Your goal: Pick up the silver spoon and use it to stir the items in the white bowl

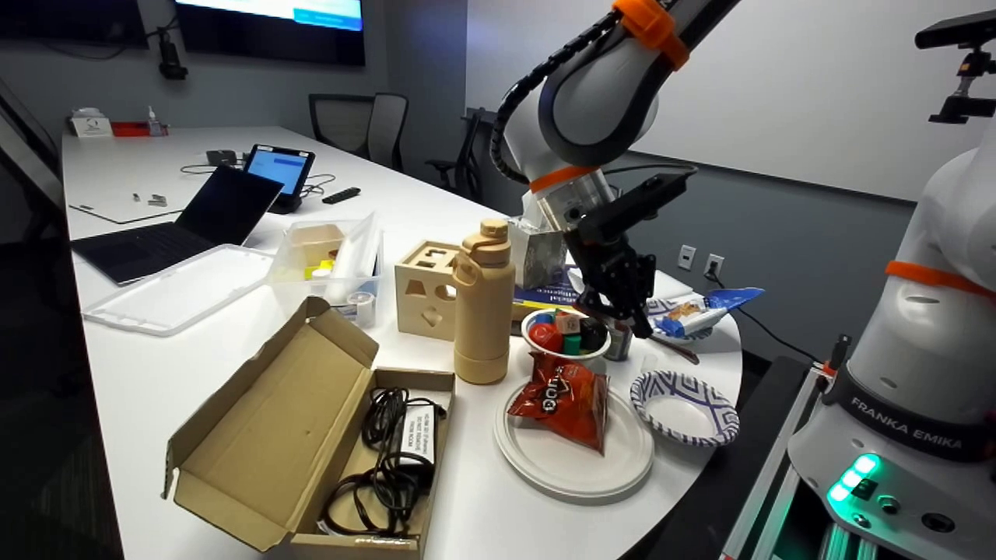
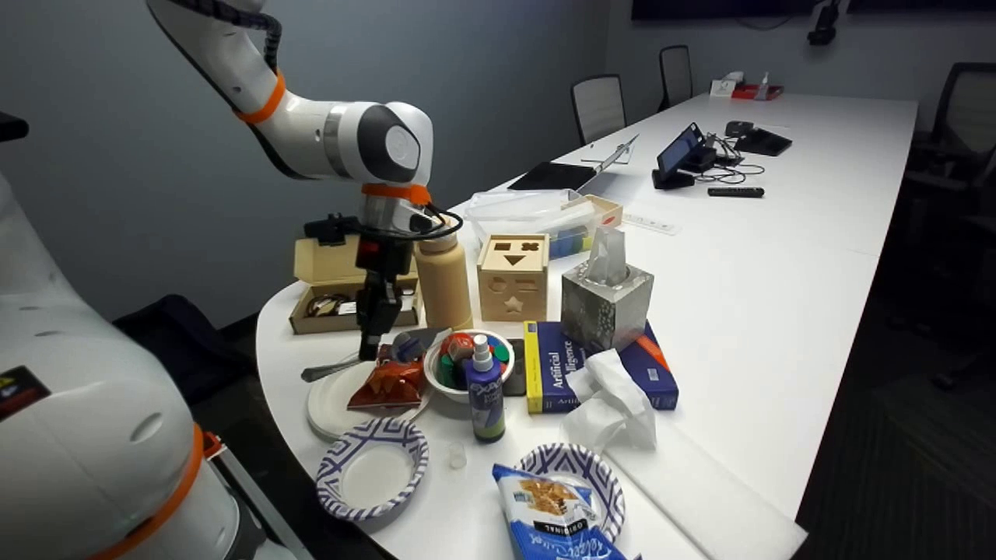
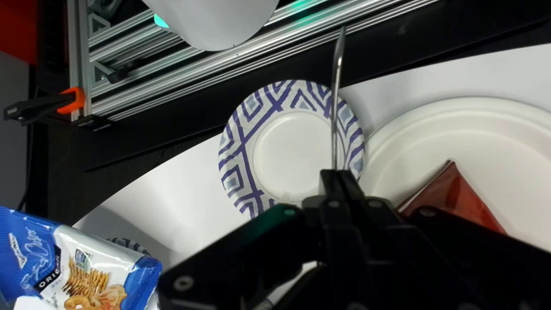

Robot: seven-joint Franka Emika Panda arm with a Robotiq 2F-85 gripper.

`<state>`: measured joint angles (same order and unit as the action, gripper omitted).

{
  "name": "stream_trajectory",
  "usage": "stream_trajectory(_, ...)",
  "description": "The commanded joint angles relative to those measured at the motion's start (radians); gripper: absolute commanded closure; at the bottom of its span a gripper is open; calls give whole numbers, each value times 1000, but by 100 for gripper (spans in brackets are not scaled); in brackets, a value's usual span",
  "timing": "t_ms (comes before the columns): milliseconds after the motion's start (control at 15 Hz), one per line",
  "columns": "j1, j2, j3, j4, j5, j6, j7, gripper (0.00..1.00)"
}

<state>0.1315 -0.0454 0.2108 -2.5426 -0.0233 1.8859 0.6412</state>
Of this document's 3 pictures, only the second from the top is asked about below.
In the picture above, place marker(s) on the small white box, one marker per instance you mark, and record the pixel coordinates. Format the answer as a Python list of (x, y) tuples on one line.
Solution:
[(727, 85)]

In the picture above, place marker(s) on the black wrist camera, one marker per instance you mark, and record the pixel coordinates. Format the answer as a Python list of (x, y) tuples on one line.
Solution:
[(332, 230)]

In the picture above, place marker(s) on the grey office chair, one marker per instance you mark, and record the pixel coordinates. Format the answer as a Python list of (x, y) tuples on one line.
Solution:
[(677, 73), (598, 103)]

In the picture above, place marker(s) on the crumpled white tissue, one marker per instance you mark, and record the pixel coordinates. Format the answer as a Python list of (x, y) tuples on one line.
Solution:
[(611, 409)]

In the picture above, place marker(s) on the plain white plate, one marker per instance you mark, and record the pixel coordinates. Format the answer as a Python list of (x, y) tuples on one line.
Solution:
[(327, 409)]

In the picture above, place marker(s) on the white bowl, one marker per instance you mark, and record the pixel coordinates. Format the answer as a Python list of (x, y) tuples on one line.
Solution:
[(446, 390)]

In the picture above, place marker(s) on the silver spoon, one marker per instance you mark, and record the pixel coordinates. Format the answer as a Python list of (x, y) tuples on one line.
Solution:
[(327, 367)]

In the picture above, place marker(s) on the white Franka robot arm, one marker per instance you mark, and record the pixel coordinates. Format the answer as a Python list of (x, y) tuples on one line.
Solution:
[(313, 129)]

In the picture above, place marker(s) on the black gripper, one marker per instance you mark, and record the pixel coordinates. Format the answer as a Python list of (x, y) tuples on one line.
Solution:
[(381, 260)]

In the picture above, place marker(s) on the blue pretzel snack bag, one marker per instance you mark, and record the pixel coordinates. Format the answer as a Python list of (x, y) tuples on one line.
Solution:
[(549, 516)]

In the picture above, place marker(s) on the dark office chair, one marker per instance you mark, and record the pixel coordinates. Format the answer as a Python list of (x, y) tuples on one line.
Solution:
[(959, 124)]

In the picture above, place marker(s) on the tan water bottle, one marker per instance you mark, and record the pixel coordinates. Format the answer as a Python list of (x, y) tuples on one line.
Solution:
[(442, 283)]

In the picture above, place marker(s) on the blue and yellow book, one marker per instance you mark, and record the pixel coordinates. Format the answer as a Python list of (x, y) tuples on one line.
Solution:
[(549, 376)]

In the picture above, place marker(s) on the open cardboard box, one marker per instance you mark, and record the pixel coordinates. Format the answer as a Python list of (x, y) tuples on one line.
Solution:
[(327, 265)]

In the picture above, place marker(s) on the small red item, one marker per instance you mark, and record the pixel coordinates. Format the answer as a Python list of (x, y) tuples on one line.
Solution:
[(758, 92)]

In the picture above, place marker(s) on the blue patterned paper plate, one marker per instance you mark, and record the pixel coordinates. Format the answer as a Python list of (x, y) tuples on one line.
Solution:
[(369, 472), (602, 478)]

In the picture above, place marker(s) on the spray bottle with blue label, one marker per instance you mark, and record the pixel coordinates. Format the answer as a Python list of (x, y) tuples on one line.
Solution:
[(485, 399)]

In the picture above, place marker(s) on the black marker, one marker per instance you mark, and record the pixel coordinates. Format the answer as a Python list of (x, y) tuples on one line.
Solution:
[(736, 192)]

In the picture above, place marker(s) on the red Doritos chip bag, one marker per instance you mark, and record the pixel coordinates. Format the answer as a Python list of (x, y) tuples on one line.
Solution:
[(389, 385)]

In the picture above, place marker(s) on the tablet on stand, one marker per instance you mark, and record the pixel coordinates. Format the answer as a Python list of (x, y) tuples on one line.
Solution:
[(679, 151)]

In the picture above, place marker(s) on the clear plastic container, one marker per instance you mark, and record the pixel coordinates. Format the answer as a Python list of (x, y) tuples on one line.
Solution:
[(519, 212)]

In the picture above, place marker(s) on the wooden shape sorter box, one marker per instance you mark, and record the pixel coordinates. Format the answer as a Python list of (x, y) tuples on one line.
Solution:
[(515, 283)]

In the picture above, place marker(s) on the grey tissue box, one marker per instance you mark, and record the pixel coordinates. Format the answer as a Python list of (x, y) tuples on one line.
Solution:
[(608, 305)]

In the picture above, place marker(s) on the white paper sheet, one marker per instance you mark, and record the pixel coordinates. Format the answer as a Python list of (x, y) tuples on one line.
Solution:
[(705, 500)]

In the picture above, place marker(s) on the black pouch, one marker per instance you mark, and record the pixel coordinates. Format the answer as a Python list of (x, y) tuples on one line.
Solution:
[(764, 140)]

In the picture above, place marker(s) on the grey remote control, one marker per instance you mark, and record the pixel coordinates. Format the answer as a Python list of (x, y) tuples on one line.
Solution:
[(515, 382)]

